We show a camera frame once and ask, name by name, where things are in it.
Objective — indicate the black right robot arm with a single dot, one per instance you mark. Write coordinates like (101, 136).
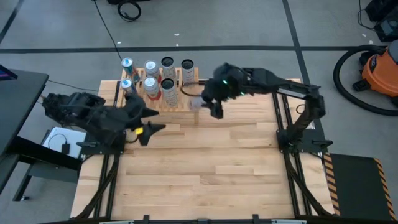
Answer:
(289, 90)

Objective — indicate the black equipment box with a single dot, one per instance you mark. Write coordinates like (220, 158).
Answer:
(113, 1)

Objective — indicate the pink white Spindrift can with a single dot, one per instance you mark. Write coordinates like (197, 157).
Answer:
(151, 85)
(151, 66)

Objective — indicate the orange shop vacuum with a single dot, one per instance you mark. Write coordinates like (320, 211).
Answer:
(336, 76)

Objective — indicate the white paper sheet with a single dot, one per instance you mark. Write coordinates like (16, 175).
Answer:
(74, 137)

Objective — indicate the black mat hazard stripes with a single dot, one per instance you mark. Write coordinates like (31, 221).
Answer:
(357, 186)

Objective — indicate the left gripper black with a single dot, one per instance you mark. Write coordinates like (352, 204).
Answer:
(134, 109)

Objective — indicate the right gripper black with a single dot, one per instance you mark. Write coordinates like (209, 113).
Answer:
(216, 90)

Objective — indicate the orange vacuum cleaner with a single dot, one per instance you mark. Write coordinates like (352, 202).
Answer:
(381, 73)

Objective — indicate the wooden slatted shelf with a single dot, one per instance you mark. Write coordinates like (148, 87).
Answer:
(186, 102)

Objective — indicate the blue silver Red Bull can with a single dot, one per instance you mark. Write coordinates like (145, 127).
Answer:
(128, 63)
(126, 83)

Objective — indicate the black power adapter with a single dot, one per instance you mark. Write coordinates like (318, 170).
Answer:
(65, 148)

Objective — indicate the black equipment case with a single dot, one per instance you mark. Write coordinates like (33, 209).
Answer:
(385, 9)
(388, 31)

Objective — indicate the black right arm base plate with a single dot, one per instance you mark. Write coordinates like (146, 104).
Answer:
(308, 141)

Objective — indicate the black table clamp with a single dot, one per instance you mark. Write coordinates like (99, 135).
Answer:
(255, 217)
(145, 217)

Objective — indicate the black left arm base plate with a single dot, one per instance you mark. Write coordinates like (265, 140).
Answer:
(93, 146)

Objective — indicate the black desk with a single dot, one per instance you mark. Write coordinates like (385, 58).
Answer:
(18, 109)

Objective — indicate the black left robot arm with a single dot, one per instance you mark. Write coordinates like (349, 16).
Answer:
(87, 115)

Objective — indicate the dark tablet screen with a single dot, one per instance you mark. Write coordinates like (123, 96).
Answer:
(6, 74)

